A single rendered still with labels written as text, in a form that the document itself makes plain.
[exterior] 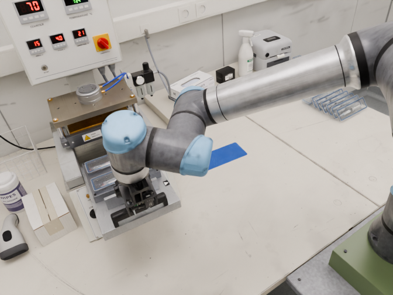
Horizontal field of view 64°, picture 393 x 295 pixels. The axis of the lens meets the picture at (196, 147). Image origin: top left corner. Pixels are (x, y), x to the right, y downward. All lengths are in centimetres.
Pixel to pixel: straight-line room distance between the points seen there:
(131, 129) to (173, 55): 126
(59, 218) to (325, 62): 91
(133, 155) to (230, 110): 20
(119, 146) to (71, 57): 72
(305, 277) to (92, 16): 105
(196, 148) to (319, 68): 25
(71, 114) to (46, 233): 40
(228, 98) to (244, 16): 141
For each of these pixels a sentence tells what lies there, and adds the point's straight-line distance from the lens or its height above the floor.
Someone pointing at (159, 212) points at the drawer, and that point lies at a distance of 87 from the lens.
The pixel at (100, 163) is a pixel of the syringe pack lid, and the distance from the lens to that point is 101.
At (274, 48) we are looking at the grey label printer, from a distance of 181.
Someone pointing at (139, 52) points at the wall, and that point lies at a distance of 168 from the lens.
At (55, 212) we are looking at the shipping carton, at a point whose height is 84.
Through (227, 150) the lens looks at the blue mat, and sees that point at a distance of 135.
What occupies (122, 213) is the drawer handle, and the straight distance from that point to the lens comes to 83.
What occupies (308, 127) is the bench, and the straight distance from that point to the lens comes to 152.
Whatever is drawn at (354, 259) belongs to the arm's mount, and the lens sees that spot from 98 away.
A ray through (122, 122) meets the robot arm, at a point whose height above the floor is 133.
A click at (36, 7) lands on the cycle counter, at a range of 116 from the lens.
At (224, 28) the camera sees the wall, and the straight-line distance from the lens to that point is 191.
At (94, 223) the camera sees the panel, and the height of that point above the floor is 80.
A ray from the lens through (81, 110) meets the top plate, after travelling 108.
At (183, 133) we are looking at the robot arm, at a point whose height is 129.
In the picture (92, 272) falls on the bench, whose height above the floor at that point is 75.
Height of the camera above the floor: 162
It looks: 39 degrees down
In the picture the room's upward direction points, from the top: 6 degrees counter-clockwise
